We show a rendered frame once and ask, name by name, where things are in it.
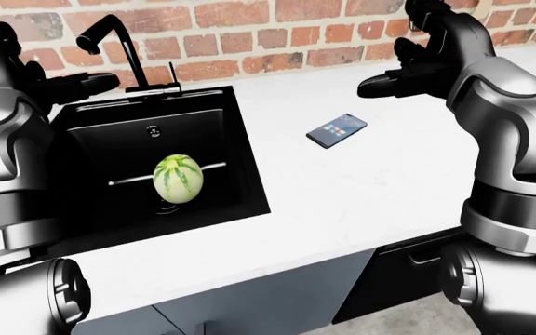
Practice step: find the sink drain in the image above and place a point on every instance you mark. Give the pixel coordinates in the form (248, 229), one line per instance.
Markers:
(168, 206)

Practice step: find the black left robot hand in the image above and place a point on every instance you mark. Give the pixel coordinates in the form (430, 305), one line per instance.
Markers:
(14, 75)

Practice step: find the black smartphone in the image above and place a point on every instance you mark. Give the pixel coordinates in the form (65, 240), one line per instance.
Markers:
(337, 130)

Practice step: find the grey cabinet door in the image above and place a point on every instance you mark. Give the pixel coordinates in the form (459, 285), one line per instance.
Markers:
(258, 300)

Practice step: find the black sink faucet spout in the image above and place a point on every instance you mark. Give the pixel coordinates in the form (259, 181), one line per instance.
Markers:
(118, 52)

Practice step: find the green striped melon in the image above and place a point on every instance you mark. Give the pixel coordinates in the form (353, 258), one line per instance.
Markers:
(178, 178)

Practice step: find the black sink basin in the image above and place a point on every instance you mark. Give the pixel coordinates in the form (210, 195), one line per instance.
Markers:
(156, 164)

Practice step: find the dark cabinet drawer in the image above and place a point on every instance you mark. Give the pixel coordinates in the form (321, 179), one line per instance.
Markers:
(389, 282)

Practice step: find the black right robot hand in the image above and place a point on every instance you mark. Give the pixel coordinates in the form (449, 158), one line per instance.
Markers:
(424, 71)

